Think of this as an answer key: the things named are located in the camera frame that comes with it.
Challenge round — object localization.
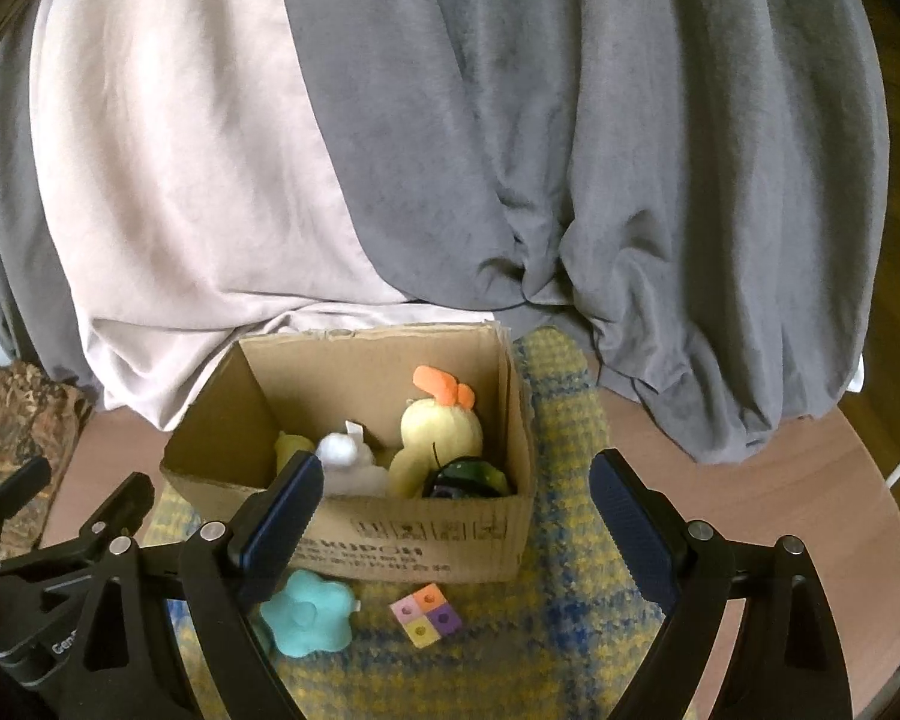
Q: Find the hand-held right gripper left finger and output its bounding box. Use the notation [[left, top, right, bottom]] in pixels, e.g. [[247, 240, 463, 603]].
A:
[[67, 451, 325, 720]]

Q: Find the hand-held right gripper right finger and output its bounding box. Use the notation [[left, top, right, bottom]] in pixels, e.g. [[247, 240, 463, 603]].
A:
[[589, 448, 848, 720]]

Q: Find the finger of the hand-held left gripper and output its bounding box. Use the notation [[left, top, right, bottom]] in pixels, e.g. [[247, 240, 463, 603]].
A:
[[0, 472, 155, 580], [0, 456, 52, 557]]

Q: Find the green frog toy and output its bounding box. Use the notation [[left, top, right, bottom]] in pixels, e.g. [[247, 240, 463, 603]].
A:
[[274, 431, 316, 477]]

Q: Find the teal flower plush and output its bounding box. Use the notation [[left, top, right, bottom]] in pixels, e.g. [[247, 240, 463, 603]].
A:
[[259, 570, 361, 655]]

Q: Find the grey plush toy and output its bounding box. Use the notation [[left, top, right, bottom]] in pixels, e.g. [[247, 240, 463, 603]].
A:
[[315, 424, 391, 497]]

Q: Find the brown cardboard box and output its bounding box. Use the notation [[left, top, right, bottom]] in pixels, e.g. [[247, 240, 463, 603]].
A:
[[160, 321, 537, 584]]

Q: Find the dark patterned ball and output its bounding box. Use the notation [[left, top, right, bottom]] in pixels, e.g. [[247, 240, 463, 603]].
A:
[[422, 456, 512, 500]]

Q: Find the yellow duck plush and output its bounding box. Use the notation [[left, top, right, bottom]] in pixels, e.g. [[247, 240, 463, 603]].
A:
[[388, 366, 485, 497]]

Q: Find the brown patterned cloth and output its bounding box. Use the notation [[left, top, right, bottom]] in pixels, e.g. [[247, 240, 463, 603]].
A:
[[0, 361, 95, 556]]

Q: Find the yellow blue plaid cloth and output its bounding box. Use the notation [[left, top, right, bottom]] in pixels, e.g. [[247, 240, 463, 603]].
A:
[[146, 326, 691, 720]]

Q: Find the multicolour cube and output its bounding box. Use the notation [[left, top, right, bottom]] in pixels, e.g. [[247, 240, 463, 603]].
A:
[[390, 583, 462, 648]]

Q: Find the pale pink curtain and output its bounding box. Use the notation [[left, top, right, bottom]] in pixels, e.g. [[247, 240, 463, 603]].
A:
[[28, 0, 496, 432]]

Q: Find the grey curtain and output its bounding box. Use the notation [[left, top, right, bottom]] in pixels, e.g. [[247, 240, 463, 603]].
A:
[[0, 0, 892, 466]]

